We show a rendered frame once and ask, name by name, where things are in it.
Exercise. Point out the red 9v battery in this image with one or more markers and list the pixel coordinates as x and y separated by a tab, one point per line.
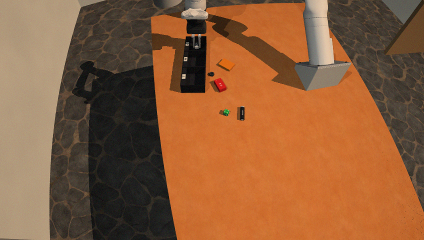
220	85

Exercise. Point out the black battery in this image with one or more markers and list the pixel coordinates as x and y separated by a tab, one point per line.
242	113

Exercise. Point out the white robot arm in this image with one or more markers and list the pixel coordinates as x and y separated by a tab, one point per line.
319	43

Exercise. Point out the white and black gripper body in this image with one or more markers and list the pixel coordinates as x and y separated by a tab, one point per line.
195	14

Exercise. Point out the black rack of bins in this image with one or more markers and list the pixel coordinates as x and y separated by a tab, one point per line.
193	73

